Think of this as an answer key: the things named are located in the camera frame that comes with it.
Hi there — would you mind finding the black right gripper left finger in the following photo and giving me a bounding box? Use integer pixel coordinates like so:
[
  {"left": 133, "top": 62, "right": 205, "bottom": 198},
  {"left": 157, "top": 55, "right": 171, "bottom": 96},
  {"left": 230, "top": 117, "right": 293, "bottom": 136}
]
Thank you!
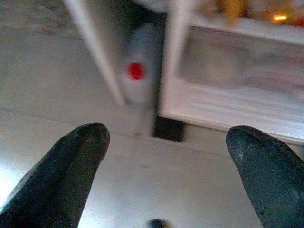
[{"left": 0, "top": 122, "right": 111, "bottom": 228}]

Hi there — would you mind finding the black fridge foot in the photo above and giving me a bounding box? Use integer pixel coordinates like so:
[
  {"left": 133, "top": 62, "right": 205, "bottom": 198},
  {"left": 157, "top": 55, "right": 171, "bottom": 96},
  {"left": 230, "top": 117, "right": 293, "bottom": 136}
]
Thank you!
[{"left": 152, "top": 117, "right": 185, "bottom": 143}]

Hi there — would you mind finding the white fridge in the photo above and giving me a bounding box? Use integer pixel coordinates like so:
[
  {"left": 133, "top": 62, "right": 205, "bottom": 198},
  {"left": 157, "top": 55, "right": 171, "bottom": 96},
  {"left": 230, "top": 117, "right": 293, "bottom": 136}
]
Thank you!
[{"left": 158, "top": 0, "right": 304, "bottom": 146}]

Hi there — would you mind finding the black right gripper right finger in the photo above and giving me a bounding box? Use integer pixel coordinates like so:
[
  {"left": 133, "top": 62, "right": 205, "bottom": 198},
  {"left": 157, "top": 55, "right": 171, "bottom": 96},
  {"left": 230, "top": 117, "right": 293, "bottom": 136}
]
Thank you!
[{"left": 225, "top": 125, "right": 304, "bottom": 228}]

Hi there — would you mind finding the white jug with red cap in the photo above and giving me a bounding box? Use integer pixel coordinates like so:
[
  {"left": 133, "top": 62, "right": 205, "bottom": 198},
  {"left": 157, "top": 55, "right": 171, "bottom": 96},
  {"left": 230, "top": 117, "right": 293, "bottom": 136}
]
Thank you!
[{"left": 120, "top": 23, "right": 165, "bottom": 105}]

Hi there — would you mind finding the clear crisper drawer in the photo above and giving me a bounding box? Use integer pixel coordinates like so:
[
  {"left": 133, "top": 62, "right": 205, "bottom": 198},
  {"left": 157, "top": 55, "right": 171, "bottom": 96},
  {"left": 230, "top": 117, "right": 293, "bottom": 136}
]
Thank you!
[{"left": 175, "top": 24, "right": 304, "bottom": 96}]

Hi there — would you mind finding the white side panel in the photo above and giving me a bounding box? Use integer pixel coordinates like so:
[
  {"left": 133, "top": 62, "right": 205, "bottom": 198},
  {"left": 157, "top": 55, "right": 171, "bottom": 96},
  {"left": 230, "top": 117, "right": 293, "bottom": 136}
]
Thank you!
[{"left": 62, "top": 0, "right": 127, "bottom": 107}]

